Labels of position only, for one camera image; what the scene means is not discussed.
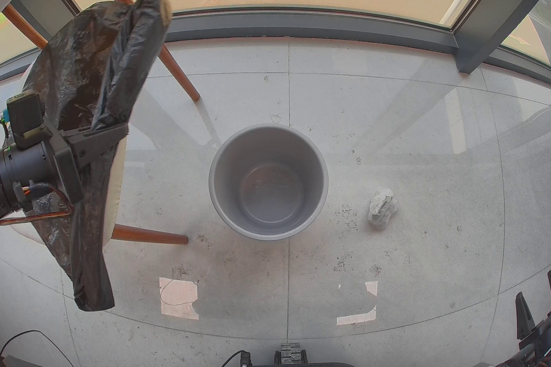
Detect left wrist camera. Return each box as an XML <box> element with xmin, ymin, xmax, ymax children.
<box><xmin>6</xmin><ymin>92</ymin><xmax>47</xmax><ymax>149</ymax></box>

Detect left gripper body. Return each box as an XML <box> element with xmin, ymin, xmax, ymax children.
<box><xmin>0</xmin><ymin>125</ymin><xmax>85</xmax><ymax>205</ymax></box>

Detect black plastic bag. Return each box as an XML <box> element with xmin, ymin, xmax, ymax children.
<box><xmin>22</xmin><ymin>0</ymin><xmax>173</xmax><ymax>312</ymax></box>

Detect white chair wooden legs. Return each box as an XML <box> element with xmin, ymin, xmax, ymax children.
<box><xmin>0</xmin><ymin>0</ymin><xmax>201</xmax><ymax>246</ymax></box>

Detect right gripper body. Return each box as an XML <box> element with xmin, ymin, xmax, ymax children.
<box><xmin>520</xmin><ymin>316</ymin><xmax>551</xmax><ymax>356</ymax></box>

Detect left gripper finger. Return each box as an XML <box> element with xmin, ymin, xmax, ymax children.
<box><xmin>65</xmin><ymin>123</ymin><xmax>130</xmax><ymax>169</ymax></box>

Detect pale grey trash bin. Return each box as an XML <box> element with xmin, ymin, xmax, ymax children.
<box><xmin>209</xmin><ymin>124</ymin><xmax>329</xmax><ymax>241</ymax></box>

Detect black cable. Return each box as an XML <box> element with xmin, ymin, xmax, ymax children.
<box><xmin>0</xmin><ymin>329</ymin><xmax>75</xmax><ymax>367</ymax></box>
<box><xmin>221</xmin><ymin>350</ymin><xmax>251</xmax><ymax>367</ymax></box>

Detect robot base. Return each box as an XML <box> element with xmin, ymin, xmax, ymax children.
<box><xmin>258</xmin><ymin>341</ymin><xmax>354</xmax><ymax>367</ymax></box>

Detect white paper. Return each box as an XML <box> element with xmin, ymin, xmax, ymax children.
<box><xmin>368</xmin><ymin>188</ymin><xmax>399</xmax><ymax>231</ymax></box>

